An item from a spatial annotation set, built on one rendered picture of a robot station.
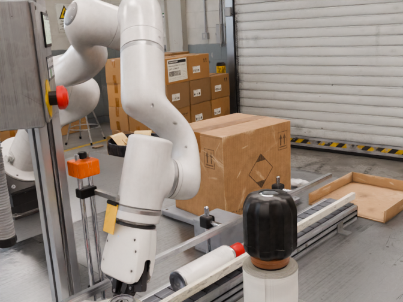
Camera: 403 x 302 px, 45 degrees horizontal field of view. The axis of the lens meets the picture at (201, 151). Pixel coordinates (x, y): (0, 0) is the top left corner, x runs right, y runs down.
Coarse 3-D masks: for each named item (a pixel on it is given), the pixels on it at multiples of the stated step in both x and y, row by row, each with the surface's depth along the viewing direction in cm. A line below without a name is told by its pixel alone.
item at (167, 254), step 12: (312, 180) 144; (324, 180) 147; (288, 192) 135; (300, 192) 138; (240, 216) 120; (216, 228) 114; (228, 228) 117; (192, 240) 108; (168, 252) 103; (180, 252) 106; (156, 264) 101; (96, 288) 90; (72, 300) 87
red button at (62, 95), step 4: (56, 88) 75; (60, 88) 75; (64, 88) 76; (48, 92) 76; (52, 92) 76; (56, 92) 75; (60, 92) 75; (64, 92) 75; (52, 96) 75; (56, 96) 75; (60, 96) 75; (64, 96) 75; (68, 96) 77; (52, 100) 75; (56, 100) 76; (60, 100) 75; (64, 100) 75; (68, 100) 77; (52, 104) 76; (56, 104) 76; (60, 104) 75; (64, 104) 76; (60, 108) 76; (64, 108) 76
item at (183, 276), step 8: (224, 248) 110; (232, 248) 112; (240, 248) 113; (208, 256) 107; (216, 256) 107; (224, 256) 108; (232, 256) 110; (192, 264) 104; (200, 264) 104; (208, 264) 105; (216, 264) 106; (176, 272) 101; (184, 272) 101; (192, 272) 102; (200, 272) 103; (208, 272) 104; (176, 280) 103; (184, 280) 100; (192, 280) 101; (176, 288) 103
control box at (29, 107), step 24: (0, 0) 69; (24, 0) 69; (0, 24) 69; (24, 24) 70; (0, 48) 70; (24, 48) 71; (48, 48) 82; (0, 72) 71; (24, 72) 71; (0, 96) 72; (24, 96) 72; (48, 96) 75; (0, 120) 72; (24, 120) 73; (48, 120) 74
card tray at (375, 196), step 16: (352, 176) 181; (368, 176) 176; (320, 192) 165; (336, 192) 170; (368, 192) 169; (384, 192) 168; (400, 192) 167; (368, 208) 155; (384, 208) 154; (400, 208) 151
